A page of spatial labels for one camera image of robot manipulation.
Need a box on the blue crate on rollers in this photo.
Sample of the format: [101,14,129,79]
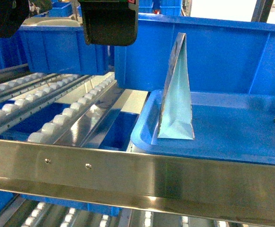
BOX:
[0,26,109,75]

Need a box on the large blue plastic crate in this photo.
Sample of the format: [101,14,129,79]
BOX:
[115,13,275,96]

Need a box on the light blue flower gift bag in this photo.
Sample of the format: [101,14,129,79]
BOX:
[158,33,195,140]

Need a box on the stainless steel front rail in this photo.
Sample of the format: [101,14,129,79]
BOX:
[0,140,275,226]

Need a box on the white roller track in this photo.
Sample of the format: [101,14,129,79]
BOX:
[0,74,82,119]
[0,73,46,93]
[27,72,115,144]

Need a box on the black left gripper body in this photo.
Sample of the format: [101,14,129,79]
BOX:
[79,0,139,46]

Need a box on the blue plastic tray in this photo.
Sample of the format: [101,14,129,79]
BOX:
[131,90,275,165]

